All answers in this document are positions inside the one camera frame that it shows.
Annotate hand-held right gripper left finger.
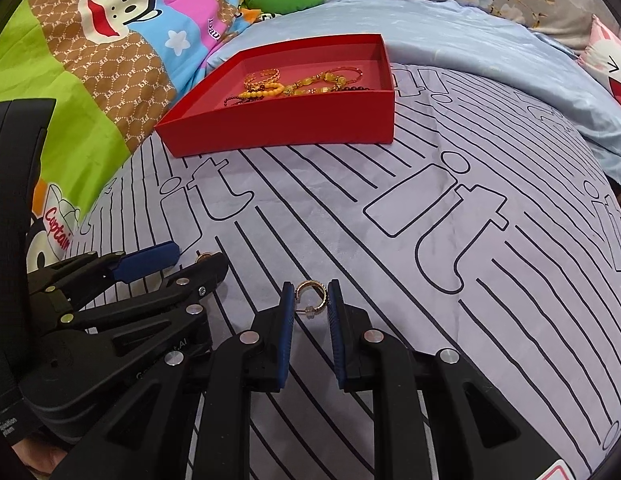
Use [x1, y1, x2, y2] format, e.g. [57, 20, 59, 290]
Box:
[50, 281, 297, 480]

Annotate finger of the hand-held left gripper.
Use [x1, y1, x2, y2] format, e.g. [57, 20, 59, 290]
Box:
[64, 252, 230, 332]
[27, 241, 180, 307]

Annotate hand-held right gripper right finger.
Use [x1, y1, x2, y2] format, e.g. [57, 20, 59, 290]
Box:
[327, 279, 576, 480]

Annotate gold hoop earring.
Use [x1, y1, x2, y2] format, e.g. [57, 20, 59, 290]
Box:
[295, 279, 329, 319]

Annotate red jewelry box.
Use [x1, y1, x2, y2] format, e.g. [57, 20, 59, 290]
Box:
[154, 33, 397, 159]

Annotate amber bead bracelet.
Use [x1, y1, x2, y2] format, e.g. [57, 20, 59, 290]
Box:
[237, 72, 352, 101]

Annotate gold chain-link bracelet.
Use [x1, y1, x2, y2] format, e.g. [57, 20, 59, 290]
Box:
[242, 67, 282, 89]

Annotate yellow bead jewelry pile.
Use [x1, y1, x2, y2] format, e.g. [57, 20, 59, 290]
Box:
[222, 83, 382, 109]

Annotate thin gold bangle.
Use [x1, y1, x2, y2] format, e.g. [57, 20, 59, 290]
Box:
[330, 63, 366, 86]

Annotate person's left hand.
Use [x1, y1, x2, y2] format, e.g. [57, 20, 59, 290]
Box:
[13, 432, 79, 480]

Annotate monkey print blanket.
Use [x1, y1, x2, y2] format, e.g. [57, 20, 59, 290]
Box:
[0, 0, 257, 272]

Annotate light blue pillow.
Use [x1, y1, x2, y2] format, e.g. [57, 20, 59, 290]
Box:
[205, 0, 621, 192]

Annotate pink cartoon face pillow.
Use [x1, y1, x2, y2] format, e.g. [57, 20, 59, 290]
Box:
[577, 14, 621, 112]

